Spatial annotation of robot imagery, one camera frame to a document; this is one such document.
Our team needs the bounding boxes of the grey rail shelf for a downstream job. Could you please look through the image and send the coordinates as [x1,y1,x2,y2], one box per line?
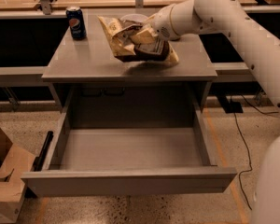
[213,62,255,83]
[0,66,47,87]

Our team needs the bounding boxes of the brown cardboard box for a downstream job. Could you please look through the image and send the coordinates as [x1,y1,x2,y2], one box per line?
[0,128,35,224]

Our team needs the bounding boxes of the brown chip bag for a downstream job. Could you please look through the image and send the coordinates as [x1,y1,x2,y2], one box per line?
[98,16,179,65]

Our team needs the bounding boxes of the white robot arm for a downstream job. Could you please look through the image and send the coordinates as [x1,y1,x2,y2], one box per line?
[144,0,280,224]

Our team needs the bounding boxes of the grey right rail shelf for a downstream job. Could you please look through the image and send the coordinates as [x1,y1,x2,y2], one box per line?
[213,62,255,83]

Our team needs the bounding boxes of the grey left rail shelf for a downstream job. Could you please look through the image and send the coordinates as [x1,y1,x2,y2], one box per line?
[0,66,47,87]

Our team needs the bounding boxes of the blue Pepsi can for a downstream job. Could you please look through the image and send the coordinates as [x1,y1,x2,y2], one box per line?
[66,7,86,39]

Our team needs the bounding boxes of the white ceramic bowl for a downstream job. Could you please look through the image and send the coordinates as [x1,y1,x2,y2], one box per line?
[120,14,147,22]

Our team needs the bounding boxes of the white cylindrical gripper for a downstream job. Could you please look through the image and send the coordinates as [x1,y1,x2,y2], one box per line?
[130,4,180,44]

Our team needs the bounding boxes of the grey cabinet counter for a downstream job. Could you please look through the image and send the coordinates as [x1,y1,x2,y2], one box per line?
[42,8,217,106]

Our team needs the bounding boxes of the black floor cable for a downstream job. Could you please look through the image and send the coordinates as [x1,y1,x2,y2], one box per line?
[229,94,280,211]

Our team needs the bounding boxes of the grey open top drawer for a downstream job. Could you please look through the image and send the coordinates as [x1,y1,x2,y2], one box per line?
[22,84,237,197]

